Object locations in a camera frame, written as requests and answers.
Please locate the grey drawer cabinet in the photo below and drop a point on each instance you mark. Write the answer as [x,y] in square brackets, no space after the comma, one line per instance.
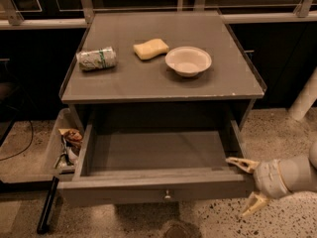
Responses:
[231,75]

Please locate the clear plastic bin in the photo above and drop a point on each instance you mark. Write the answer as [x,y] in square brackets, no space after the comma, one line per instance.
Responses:
[61,156]

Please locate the yellow sponge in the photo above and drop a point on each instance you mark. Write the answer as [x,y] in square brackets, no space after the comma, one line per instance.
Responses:
[151,49]

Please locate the metal railing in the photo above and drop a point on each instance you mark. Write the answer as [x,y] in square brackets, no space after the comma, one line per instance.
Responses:
[53,14]

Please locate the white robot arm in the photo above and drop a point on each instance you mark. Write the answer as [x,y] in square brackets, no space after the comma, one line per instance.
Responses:
[300,173]

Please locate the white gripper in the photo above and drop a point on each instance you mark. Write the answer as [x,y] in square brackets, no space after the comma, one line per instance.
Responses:
[268,178]

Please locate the white bowl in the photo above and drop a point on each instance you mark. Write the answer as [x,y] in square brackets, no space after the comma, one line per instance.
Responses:
[188,61]

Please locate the black metal leg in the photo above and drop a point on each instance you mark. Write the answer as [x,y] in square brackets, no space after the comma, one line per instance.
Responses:
[43,226]

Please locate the grey top drawer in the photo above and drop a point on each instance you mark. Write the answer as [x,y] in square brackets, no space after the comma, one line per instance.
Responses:
[138,165]

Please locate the crushed green white can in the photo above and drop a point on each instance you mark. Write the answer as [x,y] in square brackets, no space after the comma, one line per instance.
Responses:
[97,59]

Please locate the brown snack wrapper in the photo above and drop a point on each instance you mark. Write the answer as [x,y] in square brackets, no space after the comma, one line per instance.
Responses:
[72,136]

